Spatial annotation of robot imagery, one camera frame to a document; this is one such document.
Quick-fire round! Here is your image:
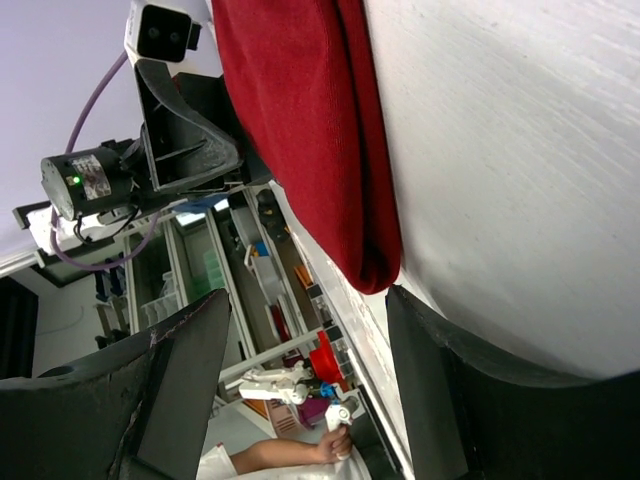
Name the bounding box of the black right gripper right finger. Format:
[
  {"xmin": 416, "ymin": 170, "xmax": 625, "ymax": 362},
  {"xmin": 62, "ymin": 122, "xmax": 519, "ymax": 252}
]
[{"xmin": 386, "ymin": 286, "xmax": 639, "ymax": 479}]

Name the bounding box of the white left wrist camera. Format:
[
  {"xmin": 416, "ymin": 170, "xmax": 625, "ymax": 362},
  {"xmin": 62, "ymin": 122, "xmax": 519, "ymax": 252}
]
[{"xmin": 124, "ymin": 1, "xmax": 202, "ymax": 66}]

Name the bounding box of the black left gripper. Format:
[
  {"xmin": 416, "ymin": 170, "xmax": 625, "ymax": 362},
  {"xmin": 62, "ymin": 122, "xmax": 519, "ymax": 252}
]
[{"xmin": 121, "ymin": 59, "xmax": 272, "ymax": 198}]

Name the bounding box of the operator hand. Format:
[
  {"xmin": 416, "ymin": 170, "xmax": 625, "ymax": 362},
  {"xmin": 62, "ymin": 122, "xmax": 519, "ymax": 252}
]
[{"xmin": 315, "ymin": 425, "xmax": 353, "ymax": 464}]

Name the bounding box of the dark red t shirt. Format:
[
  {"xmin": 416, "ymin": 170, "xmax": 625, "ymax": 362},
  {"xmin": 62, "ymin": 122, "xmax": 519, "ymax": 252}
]
[{"xmin": 212, "ymin": 1, "xmax": 402, "ymax": 294}]

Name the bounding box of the red plastic container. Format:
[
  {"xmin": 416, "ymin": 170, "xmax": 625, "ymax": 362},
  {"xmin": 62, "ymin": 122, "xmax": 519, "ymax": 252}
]
[{"xmin": 309, "ymin": 330, "xmax": 344, "ymax": 384}]

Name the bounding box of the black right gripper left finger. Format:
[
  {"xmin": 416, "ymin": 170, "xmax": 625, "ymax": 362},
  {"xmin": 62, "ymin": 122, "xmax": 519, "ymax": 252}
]
[{"xmin": 1, "ymin": 290, "xmax": 231, "ymax": 479}]

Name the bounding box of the operator forearm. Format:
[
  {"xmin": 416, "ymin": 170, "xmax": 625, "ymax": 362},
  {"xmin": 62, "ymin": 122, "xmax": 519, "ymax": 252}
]
[{"xmin": 230, "ymin": 439, "xmax": 323, "ymax": 475}]

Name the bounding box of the metal storage shelf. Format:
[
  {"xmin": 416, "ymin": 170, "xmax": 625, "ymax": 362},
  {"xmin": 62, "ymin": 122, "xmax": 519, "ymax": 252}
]
[{"xmin": 122, "ymin": 184, "xmax": 341, "ymax": 396}]

